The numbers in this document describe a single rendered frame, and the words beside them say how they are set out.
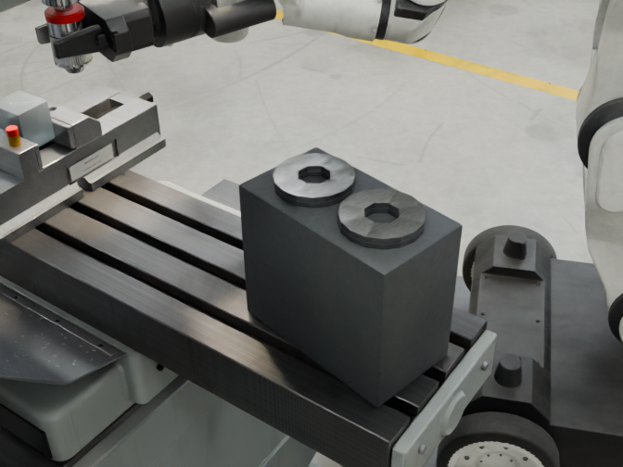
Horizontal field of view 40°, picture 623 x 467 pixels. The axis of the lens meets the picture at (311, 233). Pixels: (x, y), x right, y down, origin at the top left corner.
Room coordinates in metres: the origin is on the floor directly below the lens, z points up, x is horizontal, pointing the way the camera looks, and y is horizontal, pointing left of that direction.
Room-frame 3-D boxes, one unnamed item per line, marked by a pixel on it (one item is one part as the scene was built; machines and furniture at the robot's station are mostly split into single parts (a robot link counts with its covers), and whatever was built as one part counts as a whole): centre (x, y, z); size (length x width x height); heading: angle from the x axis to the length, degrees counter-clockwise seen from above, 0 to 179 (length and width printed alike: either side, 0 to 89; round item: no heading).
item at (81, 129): (1.12, 0.37, 1.05); 0.12 x 0.06 x 0.04; 55
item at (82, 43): (0.97, 0.28, 1.23); 0.06 x 0.02 x 0.03; 126
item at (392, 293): (0.75, -0.04, 1.06); 0.22 x 0.12 x 0.20; 43
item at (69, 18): (0.99, 0.29, 1.26); 0.05 x 0.05 x 0.01
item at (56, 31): (0.99, 0.29, 1.23); 0.05 x 0.05 x 0.06
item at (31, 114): (1.07, 0.41, 1.07); 0.06 x 0.05 x 0.06; 55
